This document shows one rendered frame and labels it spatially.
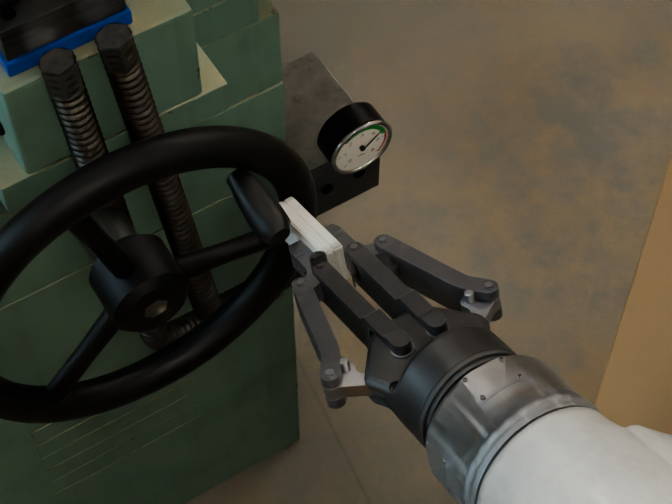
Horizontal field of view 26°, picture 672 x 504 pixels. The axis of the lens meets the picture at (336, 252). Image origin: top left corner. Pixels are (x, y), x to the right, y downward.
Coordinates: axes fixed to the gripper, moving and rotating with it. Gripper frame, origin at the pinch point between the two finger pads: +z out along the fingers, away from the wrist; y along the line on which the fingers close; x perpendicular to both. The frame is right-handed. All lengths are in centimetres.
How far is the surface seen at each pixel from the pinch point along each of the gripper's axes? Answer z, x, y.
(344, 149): 24.2, 13.0, -14.1
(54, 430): 41, 42, 17
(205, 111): 14.9, -3.0, 0.0
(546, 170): 70, 68, -64
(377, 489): 43, 77, -17
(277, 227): -0.6, -2.9, 2.3
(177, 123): 14.8, -3.1, 2.3
